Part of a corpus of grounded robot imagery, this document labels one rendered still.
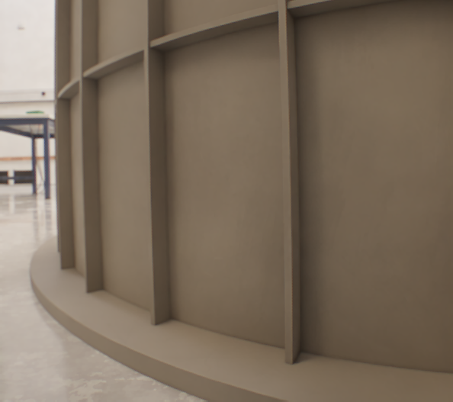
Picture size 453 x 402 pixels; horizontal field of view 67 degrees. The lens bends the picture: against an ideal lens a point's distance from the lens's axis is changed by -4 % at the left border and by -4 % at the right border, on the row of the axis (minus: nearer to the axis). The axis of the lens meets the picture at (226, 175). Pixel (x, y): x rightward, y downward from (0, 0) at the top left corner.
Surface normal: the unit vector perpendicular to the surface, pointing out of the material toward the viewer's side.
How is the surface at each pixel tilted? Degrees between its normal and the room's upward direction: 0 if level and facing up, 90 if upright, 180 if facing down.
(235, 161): 90
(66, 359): 0
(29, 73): 90
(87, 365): 0
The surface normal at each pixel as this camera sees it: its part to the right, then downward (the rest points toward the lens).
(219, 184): -0.52, 0.02
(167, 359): -0.02, -1.00
